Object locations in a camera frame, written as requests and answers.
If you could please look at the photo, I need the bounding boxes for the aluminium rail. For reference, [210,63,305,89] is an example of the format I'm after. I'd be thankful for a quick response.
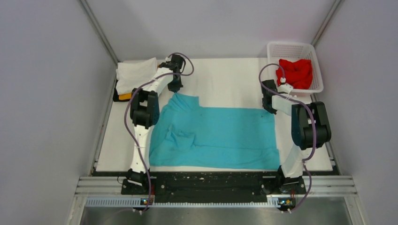
[269,175,358,197]
[75,177,122,196]

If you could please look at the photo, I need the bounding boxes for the aluminium frame post right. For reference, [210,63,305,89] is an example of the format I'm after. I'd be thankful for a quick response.
[311,0,344,47]

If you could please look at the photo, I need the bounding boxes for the yellow folded t-shirt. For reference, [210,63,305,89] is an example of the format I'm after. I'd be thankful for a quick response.
[118,64,163,101]

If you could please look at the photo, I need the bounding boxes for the turquoise t-shirt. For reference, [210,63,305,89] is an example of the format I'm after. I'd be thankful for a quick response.
[149,94,280,170]

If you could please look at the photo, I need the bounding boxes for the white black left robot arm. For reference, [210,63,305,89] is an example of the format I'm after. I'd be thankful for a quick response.
[122,53,186,195]

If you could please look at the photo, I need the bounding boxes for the aluminium frame post left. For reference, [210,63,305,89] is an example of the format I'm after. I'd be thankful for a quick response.
[77,0,119,65]

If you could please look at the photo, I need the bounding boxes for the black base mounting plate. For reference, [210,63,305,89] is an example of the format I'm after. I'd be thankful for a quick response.
[121,172,306,203]

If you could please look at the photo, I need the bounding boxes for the white plastic laundry basket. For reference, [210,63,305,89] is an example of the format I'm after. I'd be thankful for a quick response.
[267,41,323,95]

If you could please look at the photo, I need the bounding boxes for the aluminium rail right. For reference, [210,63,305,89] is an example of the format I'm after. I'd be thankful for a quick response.
[269,175,358,197]

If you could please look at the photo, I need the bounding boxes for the white folded t-shirt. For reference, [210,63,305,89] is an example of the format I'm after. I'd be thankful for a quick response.
[115,57,159,96]

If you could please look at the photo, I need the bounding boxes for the red t-shirt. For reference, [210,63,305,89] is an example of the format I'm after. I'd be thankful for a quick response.
[279,59,313,90]

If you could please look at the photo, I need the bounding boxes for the aluminium rail left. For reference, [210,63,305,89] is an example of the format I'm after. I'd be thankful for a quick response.
[75,177,122,196]

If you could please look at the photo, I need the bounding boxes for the white cable duct strip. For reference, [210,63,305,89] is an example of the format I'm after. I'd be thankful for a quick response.
[85,197,281,208]

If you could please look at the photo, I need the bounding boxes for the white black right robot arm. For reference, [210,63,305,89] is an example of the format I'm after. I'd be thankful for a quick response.
[260,80,332,194]

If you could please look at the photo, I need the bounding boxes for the black folded t-shirt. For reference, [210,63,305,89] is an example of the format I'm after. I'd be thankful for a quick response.
[113,80,132,102]

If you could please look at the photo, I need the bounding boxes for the aluminium frame post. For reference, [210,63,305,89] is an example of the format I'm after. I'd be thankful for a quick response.
[311,0,344,47]
[77,0,119,65]

